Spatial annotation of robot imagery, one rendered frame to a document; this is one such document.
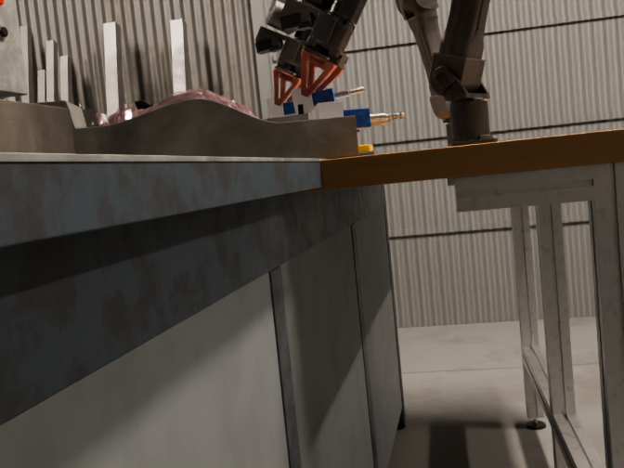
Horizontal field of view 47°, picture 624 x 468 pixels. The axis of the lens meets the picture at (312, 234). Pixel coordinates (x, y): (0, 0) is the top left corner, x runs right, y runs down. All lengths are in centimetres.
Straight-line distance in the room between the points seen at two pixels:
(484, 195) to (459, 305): 259
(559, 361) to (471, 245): 195
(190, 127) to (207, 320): 40
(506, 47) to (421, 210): 84
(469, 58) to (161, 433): 84
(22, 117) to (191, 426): 31
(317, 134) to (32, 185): 70
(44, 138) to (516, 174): 57
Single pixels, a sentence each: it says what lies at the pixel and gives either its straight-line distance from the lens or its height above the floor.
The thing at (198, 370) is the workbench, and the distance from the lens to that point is 62.
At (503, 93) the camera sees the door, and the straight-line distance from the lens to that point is 349.
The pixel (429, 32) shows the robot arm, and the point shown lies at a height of 109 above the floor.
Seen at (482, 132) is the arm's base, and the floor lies 82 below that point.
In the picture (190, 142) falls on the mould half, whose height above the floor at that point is 84.
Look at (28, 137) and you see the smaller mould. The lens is 70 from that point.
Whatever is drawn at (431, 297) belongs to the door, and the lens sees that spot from 352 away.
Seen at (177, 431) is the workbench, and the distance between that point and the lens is 59.
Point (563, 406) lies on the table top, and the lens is 161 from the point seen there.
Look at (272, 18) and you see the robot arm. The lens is 164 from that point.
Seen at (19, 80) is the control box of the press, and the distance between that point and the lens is 209.
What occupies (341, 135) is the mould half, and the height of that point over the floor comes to 83.
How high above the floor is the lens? 78
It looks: 5 degrees down
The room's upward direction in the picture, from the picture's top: 6 degrees counter-clockwise
